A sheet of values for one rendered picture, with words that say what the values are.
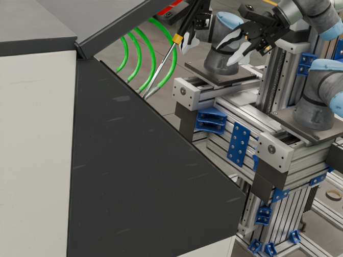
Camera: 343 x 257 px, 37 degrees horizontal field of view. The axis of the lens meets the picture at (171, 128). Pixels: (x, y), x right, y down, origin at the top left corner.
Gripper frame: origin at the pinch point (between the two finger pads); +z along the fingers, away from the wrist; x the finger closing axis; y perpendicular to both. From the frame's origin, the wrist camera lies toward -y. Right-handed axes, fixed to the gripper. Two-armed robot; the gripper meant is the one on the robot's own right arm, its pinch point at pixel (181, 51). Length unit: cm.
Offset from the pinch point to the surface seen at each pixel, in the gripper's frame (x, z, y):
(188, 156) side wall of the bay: -47, 8, -29
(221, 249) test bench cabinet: -47, 47, -8
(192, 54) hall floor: 256, 122, 210
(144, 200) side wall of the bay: -47, 18, -40
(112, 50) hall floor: 284, 122, 132
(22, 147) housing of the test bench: -47, -4, -72
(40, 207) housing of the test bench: -47, 12, -68
